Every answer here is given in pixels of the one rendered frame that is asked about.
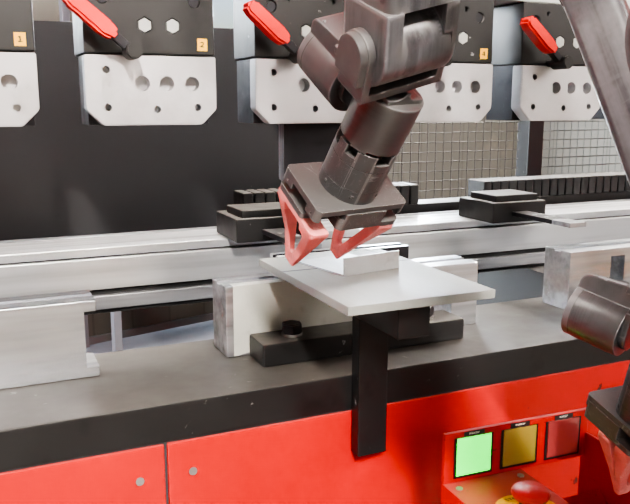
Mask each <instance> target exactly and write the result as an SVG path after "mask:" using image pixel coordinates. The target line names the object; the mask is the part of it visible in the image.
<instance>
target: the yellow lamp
mask: <svg viewBox="0 0 630 504"><path fill-rule="evenodd" d="M536 430H537V425H530V426H525V427H519V428H514V429H509V430H504V441H503V461H502V467H505V466H510V465H515V464H520V463H525V462H530V461H534V460H535V447H536Z"/></svg>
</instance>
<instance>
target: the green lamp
mask: <svg viewBox="0 0 630 504"><path fill-rule="evenodd" d="M491 439H492V433H487V434H482V435H476V436H471V437H466V438H460V439H457V460H456V476H462V475H467V474H471V473H476V472H481V471H486V470H490V460H491Z"/></svg>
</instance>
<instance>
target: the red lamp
mask: <svg viewBox="0 0 630 504"><path fill-rule="evenodd" d="M579 419H580V417H573V418H568V419H563V420H557V421H552V422H548V437H547V453H546V458H549V457H554V456H559V455H564V454H568V453H573V452H577V447H578V433H579Z"/></svg>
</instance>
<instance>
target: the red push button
mask: <svg viewBox="0 0 630 504"><path fill-rule="evenodd" d="M511 494H512V496H513V498H514V499H515V500H516V501H518V502H519V504H546V503H547V502H548V501H549V499H550V497H551V495H550V491H549V489H548V488H547V487H546V486H544V485H542V484H540V483H538V482H535V481H530V480H525V481H519V482H516V483H514V484H513V485H512V488H511Z"/></svg>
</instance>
